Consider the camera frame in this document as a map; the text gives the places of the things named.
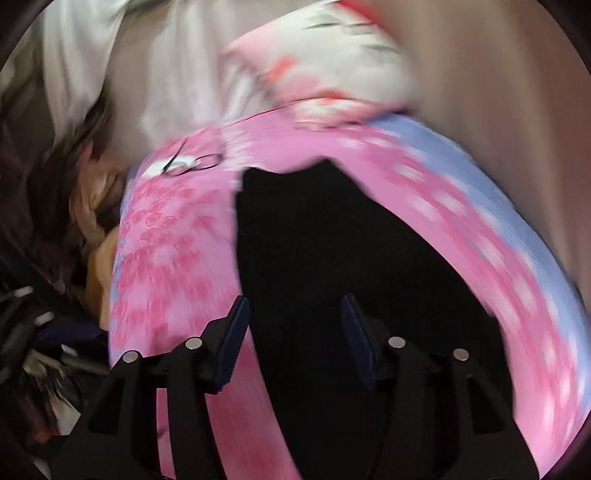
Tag white pink printed pillow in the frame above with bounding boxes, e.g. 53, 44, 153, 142
222, 0, 426, 134

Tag black pants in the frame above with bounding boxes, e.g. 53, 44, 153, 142
233, 157, 515, 480

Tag brown furry cloth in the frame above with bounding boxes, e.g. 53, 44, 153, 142
28, 106, 134, 252

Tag pink printed bedsheet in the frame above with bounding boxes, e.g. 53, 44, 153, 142
106, 113, 583, 480

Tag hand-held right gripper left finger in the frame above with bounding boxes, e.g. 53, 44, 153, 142
53, 295, 252, 480

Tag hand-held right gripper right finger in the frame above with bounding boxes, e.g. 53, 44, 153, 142
341, 293, 541, 480

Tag pile of assorted clutter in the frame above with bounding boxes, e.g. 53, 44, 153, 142
0, 277, 112, 444

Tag white cloth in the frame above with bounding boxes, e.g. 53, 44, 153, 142
41, 0, 259, 153

